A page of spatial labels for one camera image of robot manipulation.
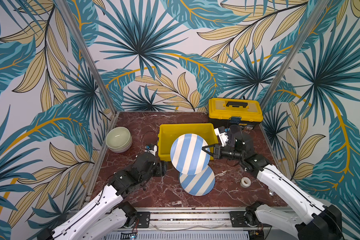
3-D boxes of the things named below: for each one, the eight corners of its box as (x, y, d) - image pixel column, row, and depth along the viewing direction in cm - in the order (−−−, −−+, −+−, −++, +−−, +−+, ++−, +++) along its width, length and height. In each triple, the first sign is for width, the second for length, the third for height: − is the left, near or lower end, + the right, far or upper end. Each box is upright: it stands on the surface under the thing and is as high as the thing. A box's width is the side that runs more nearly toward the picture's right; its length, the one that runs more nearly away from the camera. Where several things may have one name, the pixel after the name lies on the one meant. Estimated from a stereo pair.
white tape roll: (241, 187, 86) (243, 185, 84) (239, 178, 89) (241, 176, 87) (250, 187, 86) (252, 185, 84) (247, 178, 89) (249, 176, 87)
